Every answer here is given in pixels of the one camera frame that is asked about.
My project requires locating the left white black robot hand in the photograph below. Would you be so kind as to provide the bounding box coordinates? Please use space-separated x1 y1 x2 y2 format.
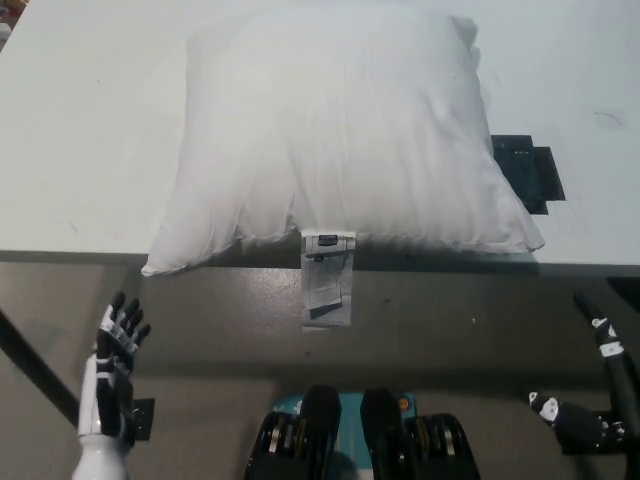
77 292 152 447

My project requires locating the white pillow with label tag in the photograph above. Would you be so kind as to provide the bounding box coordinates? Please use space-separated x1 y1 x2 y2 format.
140 8 546 332

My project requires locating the black square floor marker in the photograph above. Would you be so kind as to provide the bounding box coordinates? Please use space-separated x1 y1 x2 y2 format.
130 397 156 444

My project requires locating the black marker patch on table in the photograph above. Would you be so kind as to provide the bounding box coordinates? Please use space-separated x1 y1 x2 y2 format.
489 133 568 217

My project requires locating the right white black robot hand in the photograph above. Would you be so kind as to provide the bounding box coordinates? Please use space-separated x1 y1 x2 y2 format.
528 290 640 454

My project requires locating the black diagonal table leg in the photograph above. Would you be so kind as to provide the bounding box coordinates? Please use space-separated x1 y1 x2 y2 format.
0 305 82 427
605 276 640 304

